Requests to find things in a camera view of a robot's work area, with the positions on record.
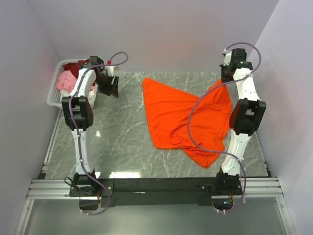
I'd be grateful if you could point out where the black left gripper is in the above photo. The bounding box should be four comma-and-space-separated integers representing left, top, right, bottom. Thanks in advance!
94, 74, 119, 98

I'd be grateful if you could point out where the orange t shirt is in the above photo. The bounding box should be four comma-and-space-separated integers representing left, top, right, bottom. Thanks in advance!
142, 77, 231, 168

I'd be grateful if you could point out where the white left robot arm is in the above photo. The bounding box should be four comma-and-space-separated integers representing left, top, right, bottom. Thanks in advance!
61, 56, 119, 197

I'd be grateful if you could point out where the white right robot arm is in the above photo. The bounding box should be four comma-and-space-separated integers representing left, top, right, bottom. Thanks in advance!
214, 48, 267, 195

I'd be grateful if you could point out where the dark red t shirt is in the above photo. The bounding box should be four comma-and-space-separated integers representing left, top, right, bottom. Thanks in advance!
63, 59, 89, 78

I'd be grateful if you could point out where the pink t shirt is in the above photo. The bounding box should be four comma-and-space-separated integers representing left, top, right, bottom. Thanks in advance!
55, 70, 77, 93

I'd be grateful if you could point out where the white t shirt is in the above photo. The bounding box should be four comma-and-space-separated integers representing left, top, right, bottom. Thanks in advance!
60, 86, 97, 108

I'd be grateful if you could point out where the white plastic basket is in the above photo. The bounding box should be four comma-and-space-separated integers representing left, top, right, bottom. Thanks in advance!
46, 59, 85, 109

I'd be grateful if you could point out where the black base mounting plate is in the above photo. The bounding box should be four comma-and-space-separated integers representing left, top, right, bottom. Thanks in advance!
69, 177, 243, 208

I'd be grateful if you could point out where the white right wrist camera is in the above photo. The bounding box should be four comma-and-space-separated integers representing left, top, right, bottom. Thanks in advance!
223, 49, 232, 67

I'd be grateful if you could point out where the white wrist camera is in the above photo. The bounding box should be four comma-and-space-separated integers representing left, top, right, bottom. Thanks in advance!
105, 60, 119, 76
223, 49, 232, 67

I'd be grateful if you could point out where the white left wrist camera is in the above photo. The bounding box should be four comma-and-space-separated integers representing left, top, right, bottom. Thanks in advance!
105, 60, 119, 76

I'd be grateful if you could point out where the aluminium rail frame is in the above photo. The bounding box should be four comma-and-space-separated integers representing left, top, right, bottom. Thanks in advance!
17, 108, 295, 235

